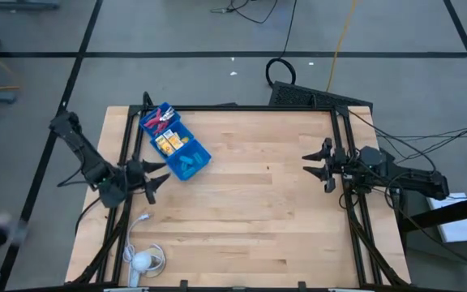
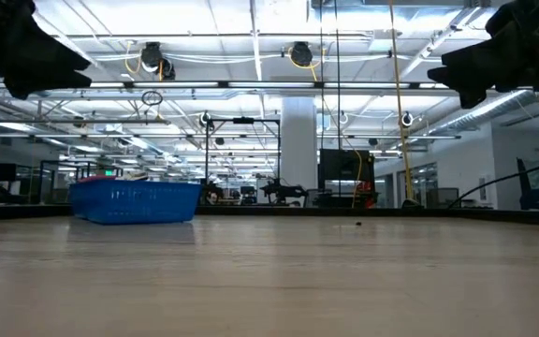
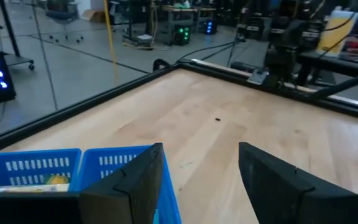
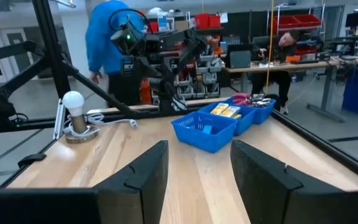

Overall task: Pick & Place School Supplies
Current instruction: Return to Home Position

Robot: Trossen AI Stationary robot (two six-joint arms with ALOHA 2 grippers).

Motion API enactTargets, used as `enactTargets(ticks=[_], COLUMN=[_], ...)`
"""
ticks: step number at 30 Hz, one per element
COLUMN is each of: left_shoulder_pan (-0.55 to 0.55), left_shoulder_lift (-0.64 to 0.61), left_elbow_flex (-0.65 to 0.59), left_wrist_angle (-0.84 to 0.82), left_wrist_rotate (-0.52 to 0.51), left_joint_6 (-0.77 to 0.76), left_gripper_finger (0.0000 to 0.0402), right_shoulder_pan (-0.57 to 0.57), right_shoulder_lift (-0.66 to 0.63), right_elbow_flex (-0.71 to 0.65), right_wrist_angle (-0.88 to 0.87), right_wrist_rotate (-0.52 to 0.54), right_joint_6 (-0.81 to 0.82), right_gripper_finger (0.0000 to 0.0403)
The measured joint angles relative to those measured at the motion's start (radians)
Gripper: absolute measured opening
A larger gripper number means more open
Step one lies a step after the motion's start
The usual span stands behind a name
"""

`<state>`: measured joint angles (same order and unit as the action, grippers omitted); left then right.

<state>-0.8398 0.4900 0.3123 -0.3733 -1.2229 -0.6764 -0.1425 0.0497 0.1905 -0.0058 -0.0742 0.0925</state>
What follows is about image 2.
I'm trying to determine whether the white building column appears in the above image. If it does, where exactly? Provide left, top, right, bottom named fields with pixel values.
left=280, top=95, right=319, bottom=194

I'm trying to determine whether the black hanging cable coil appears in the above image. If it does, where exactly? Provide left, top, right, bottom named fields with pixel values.
left=140, top=89, right=165, bottom=108

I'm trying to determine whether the long yellow power cable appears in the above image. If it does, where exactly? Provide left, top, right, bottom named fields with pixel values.
left=387, top=0, right=421, bottom=210

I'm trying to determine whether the yellow cable at cabinet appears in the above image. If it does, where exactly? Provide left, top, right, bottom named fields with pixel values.
left=343, top=139, right=364, bottom=209

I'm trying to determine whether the black ceiling cable reel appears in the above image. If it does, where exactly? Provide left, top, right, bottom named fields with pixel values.
left=138, top=40, right=178, bottom=81
left=287, top=40, right=315, bottom=67

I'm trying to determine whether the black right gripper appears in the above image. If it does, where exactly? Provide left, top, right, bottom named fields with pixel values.
left=426, top=0, right=539, bottom=110

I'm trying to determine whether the blue plastic basket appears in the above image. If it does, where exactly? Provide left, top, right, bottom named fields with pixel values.
left=68, top=180, right=204, bottom=226

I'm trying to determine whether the black metal table frame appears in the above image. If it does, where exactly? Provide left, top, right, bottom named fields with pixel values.
left=0, top=201, right=539, bottom=228

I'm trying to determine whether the long black power cable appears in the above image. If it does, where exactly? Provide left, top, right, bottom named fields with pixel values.
left=334, top=0, right=342, bottom=198

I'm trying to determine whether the black open frame stand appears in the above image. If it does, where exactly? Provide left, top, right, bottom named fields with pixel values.
left=38, top=159, right=94, bottom=205

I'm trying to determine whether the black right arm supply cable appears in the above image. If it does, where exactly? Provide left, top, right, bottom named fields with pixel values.
left=445, top=159, right=539, bottom=211

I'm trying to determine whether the silver ventilation duct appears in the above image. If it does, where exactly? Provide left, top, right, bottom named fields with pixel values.
left=430, top=88, right=531, bottom=135

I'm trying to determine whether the thin black hanging cable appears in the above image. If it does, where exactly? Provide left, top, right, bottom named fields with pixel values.
left=318, top=0, right=325, bottom=151

